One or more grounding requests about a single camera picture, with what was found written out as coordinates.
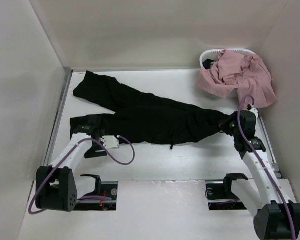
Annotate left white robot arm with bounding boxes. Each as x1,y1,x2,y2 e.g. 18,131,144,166
28,116,109,215

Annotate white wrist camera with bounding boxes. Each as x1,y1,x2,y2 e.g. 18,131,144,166
247,104,259,116
100,135,120,150

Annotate white laundry basket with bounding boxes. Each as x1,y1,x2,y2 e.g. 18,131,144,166
199,48,256,99

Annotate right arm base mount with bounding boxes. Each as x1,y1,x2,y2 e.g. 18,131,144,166
205,181,247,211

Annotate pink trousers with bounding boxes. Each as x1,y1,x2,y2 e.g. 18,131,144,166
196,49,278,108

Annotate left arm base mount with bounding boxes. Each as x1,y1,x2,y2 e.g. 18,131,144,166
74,181,119,212

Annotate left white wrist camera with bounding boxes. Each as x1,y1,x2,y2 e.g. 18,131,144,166
100,135,120,150

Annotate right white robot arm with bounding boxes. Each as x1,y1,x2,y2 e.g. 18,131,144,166
220,108,300,240

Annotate black trousers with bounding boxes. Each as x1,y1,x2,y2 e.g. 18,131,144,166
70,71,229,146

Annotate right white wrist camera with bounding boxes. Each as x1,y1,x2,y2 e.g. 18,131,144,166
247,104,259,116

